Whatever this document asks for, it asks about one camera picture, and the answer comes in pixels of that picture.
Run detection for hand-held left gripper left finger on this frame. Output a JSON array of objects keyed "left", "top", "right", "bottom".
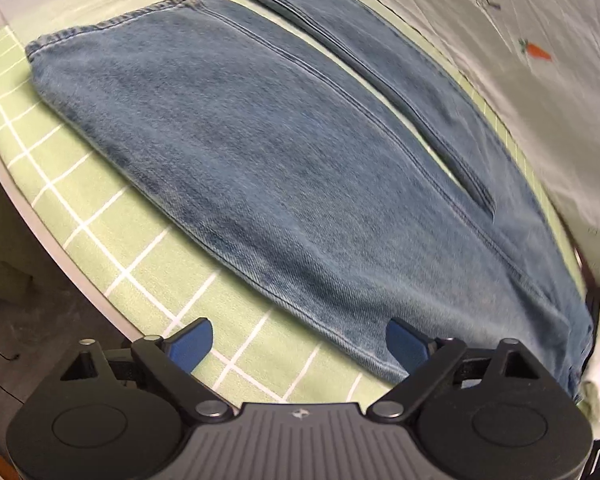
[{"left": 60, "top": 317, "right": 233, "bottom": 423}]

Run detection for blue denim jeans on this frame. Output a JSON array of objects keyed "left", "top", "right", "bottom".
[{"left": 25, "top": 0, "right": 596, "bottom": 401}]

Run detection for stack of folded clothes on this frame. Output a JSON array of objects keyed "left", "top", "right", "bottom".
[{"left": 579, "top": 280, "right": 600, "bottom": 428}]

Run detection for black folded garment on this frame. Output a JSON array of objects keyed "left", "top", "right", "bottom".
[{"left": 575, "top": 247, "right": 600, "bottom": 323}]

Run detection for grey carrot printed sheet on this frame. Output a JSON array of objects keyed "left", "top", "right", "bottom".
[{"left": 310, "top": 0, "right": 600, "bottom": 286}]

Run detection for thin black floor cable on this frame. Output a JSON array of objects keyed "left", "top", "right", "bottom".
[{"left": 0, "top": 330, "right": 27, "bottom": 405}]

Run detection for green checked bed sheet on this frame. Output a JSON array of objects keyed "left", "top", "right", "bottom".
[{"left": 0, "top": 0, "right": 586, "bottom": 406}]

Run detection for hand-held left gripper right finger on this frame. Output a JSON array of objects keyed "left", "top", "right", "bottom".
[{"left": 367, "top": 317, "right": 541, "bottom": 423}]

